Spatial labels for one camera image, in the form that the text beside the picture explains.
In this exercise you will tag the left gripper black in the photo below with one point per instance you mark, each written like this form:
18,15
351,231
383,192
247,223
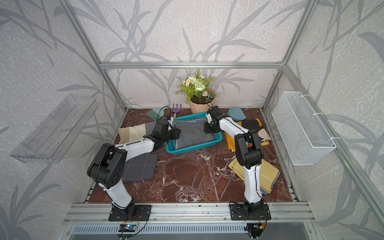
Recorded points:
175,131

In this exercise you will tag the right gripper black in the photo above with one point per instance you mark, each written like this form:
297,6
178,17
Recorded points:
206,128

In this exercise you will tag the teal plastic basket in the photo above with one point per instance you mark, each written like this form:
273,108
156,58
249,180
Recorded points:
171,145

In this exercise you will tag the plain grey pillowcase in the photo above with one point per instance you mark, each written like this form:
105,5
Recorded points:
192,133

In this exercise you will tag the dark grey checked pillowcase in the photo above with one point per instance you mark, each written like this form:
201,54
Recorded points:
140,168

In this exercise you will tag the orange cartoon pillowcase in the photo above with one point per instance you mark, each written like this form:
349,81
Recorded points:
254,124

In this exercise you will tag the pale yellow pillowcase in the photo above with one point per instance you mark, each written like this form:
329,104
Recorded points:
268,174

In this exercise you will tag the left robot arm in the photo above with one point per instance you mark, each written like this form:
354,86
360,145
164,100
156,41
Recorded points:
107,167

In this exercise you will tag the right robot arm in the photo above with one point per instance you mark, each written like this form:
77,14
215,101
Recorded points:
249,153

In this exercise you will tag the beige and grey pillowcase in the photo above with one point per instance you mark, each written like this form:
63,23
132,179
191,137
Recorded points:
135,133

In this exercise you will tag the green toy dustpan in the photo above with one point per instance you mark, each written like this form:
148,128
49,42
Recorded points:
156,113

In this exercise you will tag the blue toy scoop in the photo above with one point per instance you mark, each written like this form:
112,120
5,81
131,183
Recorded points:
237,114

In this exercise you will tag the purple toy rake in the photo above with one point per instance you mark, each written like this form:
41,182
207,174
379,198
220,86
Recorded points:
176,109

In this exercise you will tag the potted artificial flower plant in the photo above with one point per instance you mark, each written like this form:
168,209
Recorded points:
198,92

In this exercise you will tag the left controller board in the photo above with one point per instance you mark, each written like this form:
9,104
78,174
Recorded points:
128,228

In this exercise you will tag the controller board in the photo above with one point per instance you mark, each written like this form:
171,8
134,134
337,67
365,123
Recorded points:
254,227
128,228

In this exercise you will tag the right controller board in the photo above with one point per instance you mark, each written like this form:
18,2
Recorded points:
254,227

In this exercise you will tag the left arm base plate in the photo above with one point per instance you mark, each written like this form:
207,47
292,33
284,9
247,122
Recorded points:
132,212

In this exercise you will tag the white wire wall basket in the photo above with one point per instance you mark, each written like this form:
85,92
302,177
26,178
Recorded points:
304,135

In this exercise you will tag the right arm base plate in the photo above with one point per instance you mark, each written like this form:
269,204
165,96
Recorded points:
246,211

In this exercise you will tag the clear acrylic wall shelf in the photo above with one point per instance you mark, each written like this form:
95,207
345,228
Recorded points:
49,142

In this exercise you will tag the aluminium front rail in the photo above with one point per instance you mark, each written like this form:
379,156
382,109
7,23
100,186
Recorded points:
281,212

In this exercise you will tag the aluminium cage frame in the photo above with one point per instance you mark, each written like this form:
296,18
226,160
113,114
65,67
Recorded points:
371,195

